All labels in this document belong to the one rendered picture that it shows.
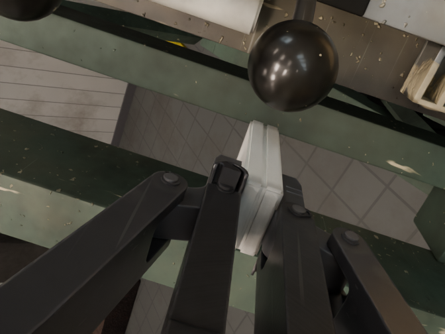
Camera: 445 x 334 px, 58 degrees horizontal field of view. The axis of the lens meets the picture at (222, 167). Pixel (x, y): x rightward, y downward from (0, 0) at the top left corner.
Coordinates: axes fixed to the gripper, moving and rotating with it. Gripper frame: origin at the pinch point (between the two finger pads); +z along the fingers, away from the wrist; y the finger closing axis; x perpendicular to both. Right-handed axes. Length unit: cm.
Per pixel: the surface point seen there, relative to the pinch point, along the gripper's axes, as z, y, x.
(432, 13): 11.5, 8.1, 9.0
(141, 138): 307, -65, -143
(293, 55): -0.2, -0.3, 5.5
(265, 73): 0.0, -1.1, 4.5
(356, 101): 71, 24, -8
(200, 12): 12.9, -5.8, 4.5
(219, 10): 12.6, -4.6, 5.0
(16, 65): 272, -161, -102
